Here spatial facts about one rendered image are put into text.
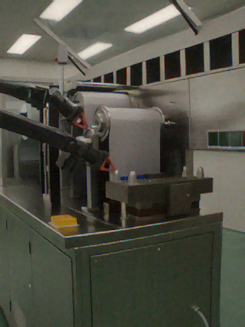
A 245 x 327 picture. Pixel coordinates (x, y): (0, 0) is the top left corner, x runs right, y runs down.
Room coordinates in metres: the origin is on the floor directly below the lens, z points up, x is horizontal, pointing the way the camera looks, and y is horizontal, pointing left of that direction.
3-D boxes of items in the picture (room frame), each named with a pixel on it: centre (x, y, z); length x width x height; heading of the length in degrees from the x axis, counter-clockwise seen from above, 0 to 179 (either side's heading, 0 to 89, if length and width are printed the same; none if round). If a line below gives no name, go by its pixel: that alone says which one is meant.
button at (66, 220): (1.20, 0.21, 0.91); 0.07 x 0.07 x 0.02; 30
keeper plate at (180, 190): (1.31, -0.20, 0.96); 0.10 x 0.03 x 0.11; 120
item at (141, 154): (1.46, -0.04, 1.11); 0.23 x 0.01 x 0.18; 120
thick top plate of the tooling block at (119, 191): (1.38, -0.14, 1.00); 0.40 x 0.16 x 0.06; 120
